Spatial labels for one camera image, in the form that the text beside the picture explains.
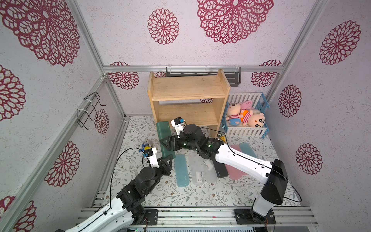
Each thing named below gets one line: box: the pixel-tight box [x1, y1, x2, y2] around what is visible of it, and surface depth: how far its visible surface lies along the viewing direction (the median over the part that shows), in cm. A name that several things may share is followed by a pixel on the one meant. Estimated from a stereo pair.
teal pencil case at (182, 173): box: [174, 153, 190, 188], surface depth 92 cm
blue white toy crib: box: [221, 102, 270, 139], surface depth 105 cm
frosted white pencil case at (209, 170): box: [199, 156, 218, 184], surface depth 91 cm
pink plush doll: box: [225, 102, 244, 127], surface depth 107 cm
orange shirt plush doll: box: [239, 109, 266, 129], surface depth 103 cm
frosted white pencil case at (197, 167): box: [187, 152, 206, 187], surface depth 90 cm
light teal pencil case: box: [239, 142, 258, 158], surface depth 102 cm
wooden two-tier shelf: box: [147, 69, 231, 139], surface depth 82 cm
